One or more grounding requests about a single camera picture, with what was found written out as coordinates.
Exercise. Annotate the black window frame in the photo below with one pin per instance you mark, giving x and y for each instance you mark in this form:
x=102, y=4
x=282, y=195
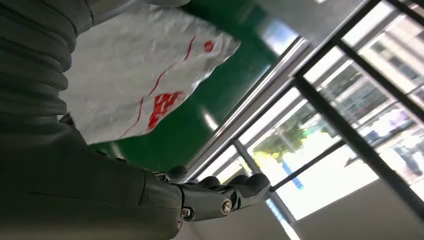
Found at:
x=354, y=142

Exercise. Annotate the silver conveyor side rail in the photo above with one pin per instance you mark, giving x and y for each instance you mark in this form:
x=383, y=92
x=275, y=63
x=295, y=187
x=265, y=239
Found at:
x=251, y=109

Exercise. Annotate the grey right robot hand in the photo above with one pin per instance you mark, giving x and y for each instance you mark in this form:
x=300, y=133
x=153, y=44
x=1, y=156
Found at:
x=73, y=188

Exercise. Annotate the green conveyor belt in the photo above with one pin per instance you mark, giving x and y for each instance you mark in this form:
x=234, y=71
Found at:
x=202, y=109

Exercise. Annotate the white package with red print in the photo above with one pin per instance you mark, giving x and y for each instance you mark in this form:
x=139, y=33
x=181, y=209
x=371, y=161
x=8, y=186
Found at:
x=132, y=66

